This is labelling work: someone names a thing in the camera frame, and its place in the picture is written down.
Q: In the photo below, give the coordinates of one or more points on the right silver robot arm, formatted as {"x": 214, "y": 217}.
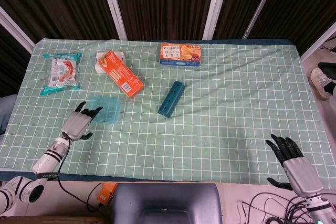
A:
{"x": 319, "y": 208}

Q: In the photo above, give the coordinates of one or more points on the green checked tablecloth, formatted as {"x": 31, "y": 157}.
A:
{"x": 210, "y": 129}

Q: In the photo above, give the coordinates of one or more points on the white partition post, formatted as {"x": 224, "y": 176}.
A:
{"x": 262, "y": 3}
{"x": 317, "y": 41}
{"x": 15, "y": 32}
{"x": 216, "y": 3}
{"x": 113, "y": 3}

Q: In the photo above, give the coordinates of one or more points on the teal clear snack bag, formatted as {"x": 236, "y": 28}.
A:
{"x": 61, "y": 73}

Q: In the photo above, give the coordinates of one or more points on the small white box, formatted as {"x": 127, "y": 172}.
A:
{"x": 99, "y": 55}

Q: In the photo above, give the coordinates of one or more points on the blue orange cookie box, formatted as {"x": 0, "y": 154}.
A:
{"x": 181, "y": 53}

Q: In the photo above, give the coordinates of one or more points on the person leg in blue jeans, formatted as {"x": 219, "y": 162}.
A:
{"x": 5, "y": 113}

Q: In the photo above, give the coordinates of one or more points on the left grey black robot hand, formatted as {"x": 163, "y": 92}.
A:
{"x": 74, "y": 125}

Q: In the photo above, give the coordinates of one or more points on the white grey knit sneaker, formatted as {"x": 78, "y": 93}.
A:
{"x": 319, "y": 82}

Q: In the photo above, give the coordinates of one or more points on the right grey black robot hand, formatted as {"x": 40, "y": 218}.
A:
{"x": 302, "y": 174}

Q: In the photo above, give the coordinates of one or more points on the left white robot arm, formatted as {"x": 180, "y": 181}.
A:
{"x": 47, "y": 158}

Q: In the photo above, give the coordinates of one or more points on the orange device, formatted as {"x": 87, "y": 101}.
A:
{"x": 106, "y": 193}

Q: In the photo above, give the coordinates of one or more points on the dark teal rounded holder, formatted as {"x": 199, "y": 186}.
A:
{"x": 170, "y": 100}

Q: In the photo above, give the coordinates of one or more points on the orange carton box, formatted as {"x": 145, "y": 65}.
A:
{"x": 120, "y": 74}

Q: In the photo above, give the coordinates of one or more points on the person leg in black trousers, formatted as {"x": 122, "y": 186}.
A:
{"x": 328, "y": 66}

